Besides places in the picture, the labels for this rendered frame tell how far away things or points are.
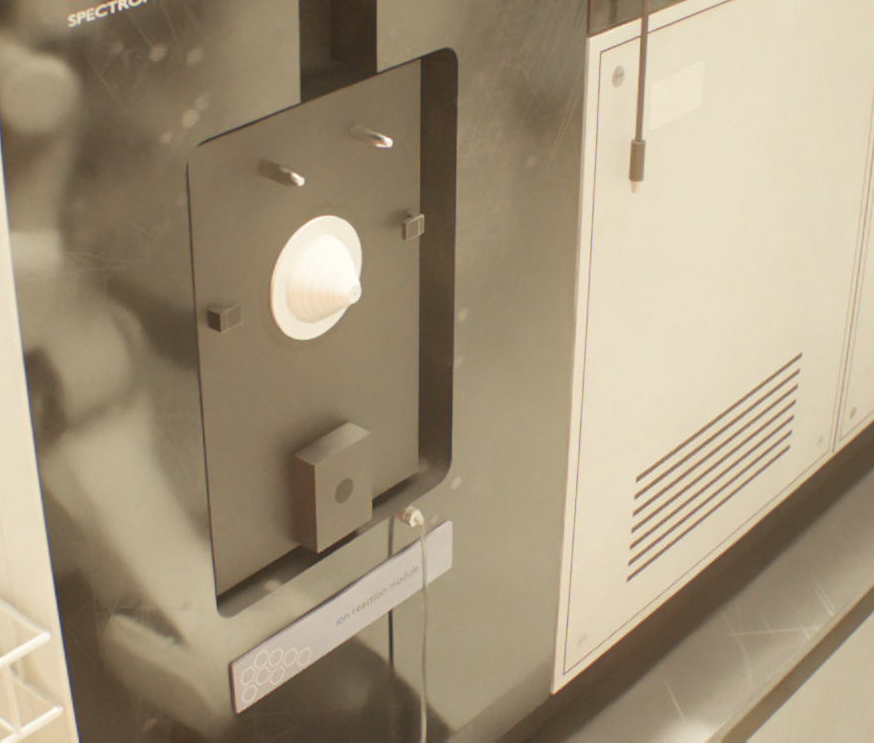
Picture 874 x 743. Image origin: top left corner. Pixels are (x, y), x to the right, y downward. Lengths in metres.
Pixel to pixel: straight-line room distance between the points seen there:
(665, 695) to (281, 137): 0.65
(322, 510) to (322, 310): 0.11
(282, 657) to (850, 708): 0.77
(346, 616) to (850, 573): 0.62
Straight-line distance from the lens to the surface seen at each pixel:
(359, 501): 0.90
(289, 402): 0.85
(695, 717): 1.29
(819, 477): 1.55
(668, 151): 1.06
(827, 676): 1.47
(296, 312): 0.83
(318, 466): 0.86
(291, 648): 0.92
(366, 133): 0.82
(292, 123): 0.79
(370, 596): 0.95
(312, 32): 0.82
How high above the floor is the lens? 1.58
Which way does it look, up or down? 29 degrees down
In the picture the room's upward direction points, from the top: 1 degrees clockwise
